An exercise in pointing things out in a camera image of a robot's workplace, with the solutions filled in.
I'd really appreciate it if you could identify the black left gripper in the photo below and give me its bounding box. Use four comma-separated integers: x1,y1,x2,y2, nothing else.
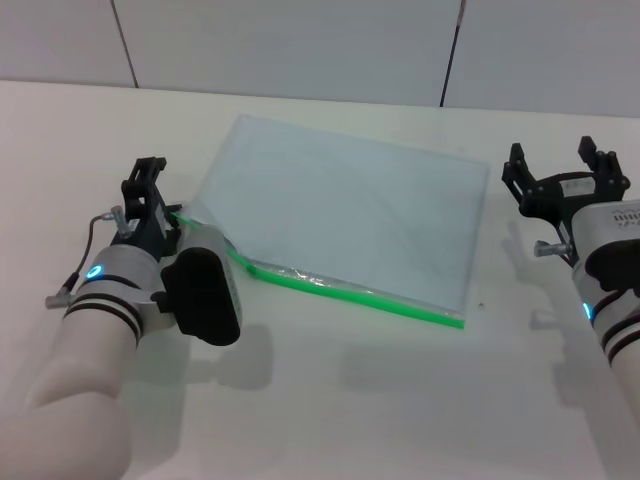
110,156,185,262

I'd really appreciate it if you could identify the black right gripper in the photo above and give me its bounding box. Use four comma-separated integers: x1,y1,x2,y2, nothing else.
501,134,630,237

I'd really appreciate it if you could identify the translucent document bag green zip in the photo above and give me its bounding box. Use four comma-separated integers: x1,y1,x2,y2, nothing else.
169,113,490,331

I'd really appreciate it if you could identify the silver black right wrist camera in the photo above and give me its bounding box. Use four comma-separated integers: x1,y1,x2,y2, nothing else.
571,201,640,296

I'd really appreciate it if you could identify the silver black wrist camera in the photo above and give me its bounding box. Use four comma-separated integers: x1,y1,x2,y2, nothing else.
571,201,640,296
151,224,245,348

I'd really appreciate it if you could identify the right gripper cable silver plug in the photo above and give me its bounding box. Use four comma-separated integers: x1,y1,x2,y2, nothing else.
534,219,582,266

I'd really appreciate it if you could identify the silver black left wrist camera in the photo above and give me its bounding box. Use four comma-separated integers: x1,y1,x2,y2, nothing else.
151,224,245,348

